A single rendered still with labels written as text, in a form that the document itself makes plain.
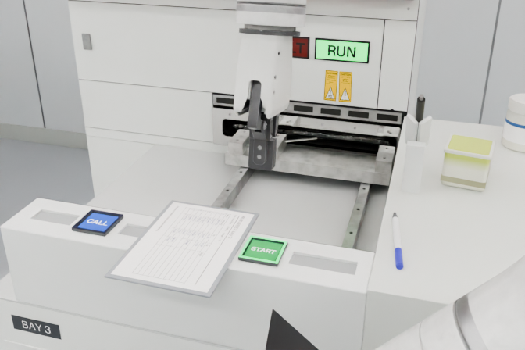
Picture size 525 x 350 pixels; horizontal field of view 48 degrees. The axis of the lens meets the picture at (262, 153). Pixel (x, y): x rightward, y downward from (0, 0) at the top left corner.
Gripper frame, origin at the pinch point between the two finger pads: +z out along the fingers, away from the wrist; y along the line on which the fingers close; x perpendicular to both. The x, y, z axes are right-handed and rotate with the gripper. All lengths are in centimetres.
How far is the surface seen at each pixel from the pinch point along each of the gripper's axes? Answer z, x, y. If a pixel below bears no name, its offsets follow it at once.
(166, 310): 25.4, -13.2, -0.9
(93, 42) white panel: -8, -60, -58
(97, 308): 27.8, -25.0, -1.5
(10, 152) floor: 70, -208, -208
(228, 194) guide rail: 19.0, -17.1, -38.1
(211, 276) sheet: 16.3, -4.9, 3.8
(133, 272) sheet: 16.7, -14.9, 5.9
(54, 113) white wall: 47, -188, -221
